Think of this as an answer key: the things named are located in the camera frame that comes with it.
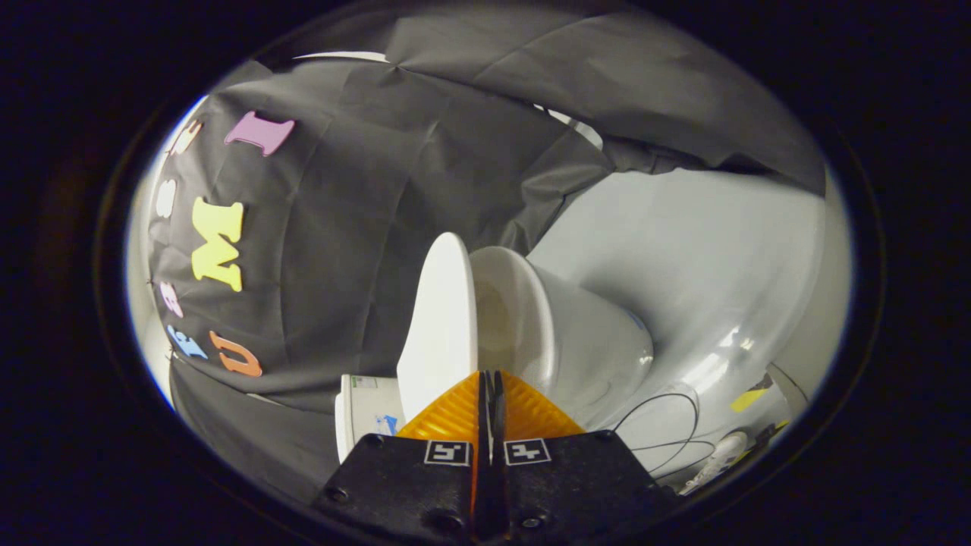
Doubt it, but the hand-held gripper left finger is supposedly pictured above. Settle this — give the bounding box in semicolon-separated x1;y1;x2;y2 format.
311;370;486;543

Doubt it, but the black backdrop cloth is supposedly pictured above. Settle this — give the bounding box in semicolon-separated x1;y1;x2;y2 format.
144;8;828;503

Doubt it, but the white toilet bowl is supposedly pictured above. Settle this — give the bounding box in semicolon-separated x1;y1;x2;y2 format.
469;246;655;427

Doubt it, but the white toilet lid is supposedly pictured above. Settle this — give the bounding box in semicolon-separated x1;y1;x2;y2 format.
396;232;480;422

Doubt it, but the yellow tape strip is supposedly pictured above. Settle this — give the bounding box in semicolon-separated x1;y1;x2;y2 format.
730;388;771;414

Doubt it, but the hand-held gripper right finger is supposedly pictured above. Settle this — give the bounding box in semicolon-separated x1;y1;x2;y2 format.
489;370;683;543

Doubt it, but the white toilet tank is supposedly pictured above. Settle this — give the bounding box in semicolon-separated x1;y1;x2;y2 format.
335;374;407;463

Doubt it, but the thin black cable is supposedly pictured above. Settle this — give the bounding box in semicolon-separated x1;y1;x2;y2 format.
613;392;759;479

